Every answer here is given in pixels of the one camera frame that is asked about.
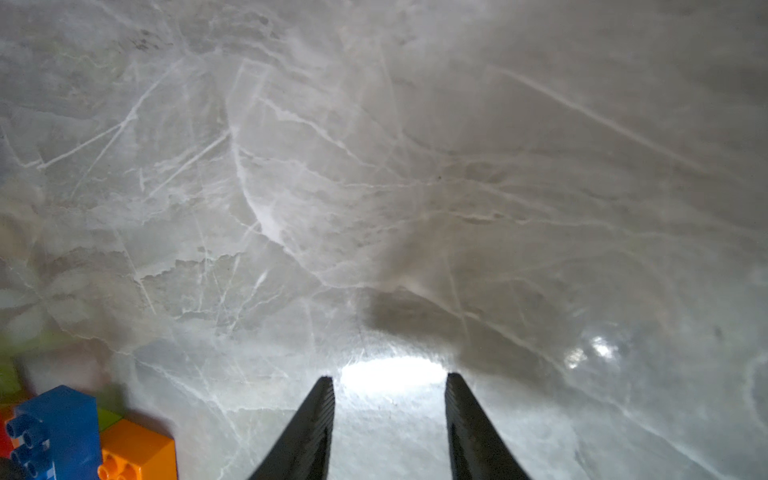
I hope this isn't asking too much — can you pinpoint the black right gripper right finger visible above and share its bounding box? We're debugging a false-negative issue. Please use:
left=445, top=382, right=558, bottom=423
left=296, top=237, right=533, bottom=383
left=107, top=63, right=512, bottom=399
left=444, top=372, right=531, bottom=480

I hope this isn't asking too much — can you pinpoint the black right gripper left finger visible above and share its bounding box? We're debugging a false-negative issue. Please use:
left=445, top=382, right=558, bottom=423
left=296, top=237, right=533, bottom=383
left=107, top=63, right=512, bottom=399
left=249, top=376, right=335, bottom=480

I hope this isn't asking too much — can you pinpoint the orange upturned lego brick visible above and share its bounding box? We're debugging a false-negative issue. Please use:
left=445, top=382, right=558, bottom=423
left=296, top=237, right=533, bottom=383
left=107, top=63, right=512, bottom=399
left=97, top=419, right=178, bottom=480

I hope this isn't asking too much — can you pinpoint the dark blue upturned lego brick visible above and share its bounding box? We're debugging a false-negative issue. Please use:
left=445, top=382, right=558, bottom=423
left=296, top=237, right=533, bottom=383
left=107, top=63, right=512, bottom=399
left=6, top=385, right=102, bottom=480

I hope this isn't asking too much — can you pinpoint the lime green lego brick front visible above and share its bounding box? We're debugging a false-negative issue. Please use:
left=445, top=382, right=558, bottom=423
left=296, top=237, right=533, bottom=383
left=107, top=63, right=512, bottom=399
left=97, top=407, right=123, bottom=431

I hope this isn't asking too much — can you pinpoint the red lego brick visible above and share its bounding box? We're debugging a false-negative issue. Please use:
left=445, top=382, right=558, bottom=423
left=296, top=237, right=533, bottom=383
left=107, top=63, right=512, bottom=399
left=0, top=404, right=20, bottom=459

